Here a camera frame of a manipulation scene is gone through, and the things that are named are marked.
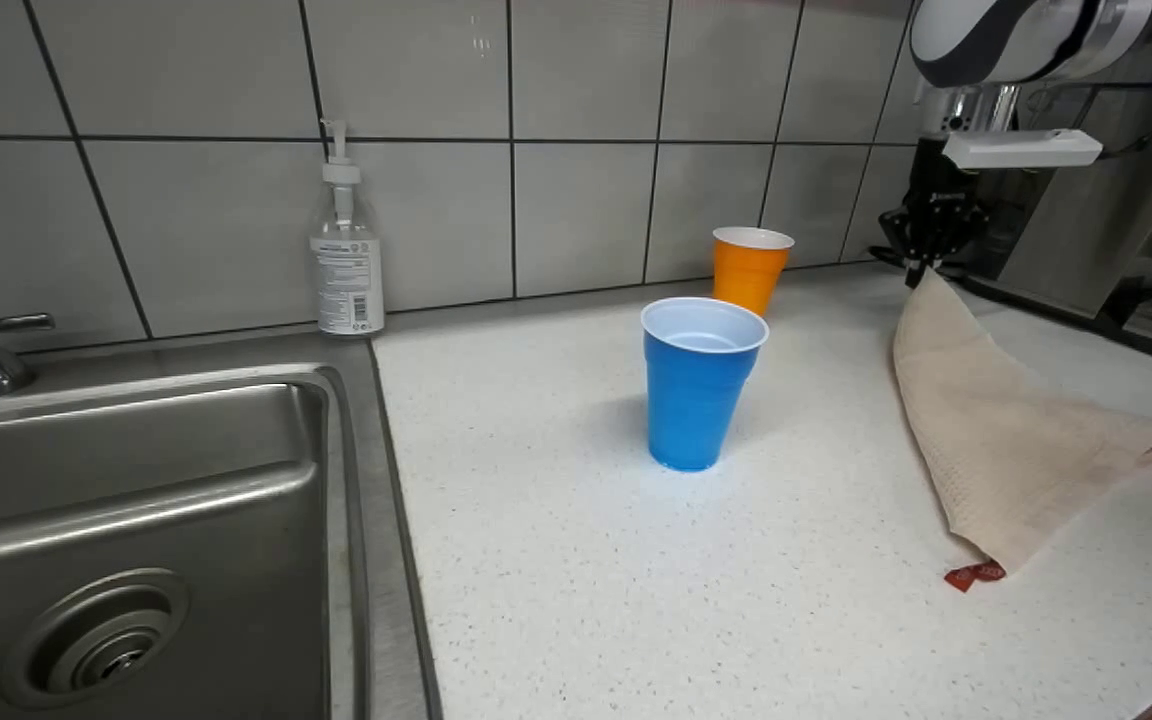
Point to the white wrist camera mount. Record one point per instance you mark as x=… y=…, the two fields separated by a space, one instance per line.
x=1020 y=147

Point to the stainless steel sink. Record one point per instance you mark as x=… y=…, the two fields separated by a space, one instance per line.
x=137 y=534

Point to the blue plastic cup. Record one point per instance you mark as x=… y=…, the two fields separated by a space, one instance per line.
x=697 y=403

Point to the orange plastic cup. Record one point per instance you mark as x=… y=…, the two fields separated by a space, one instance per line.
x=745 y=273

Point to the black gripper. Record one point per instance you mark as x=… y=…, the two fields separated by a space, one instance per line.
x=944 y=192

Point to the beige cloth towel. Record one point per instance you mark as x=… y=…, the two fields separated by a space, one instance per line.
x=1003 y=424

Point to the clear pump soap bottle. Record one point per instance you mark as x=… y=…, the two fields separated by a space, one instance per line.
x=350 y=282

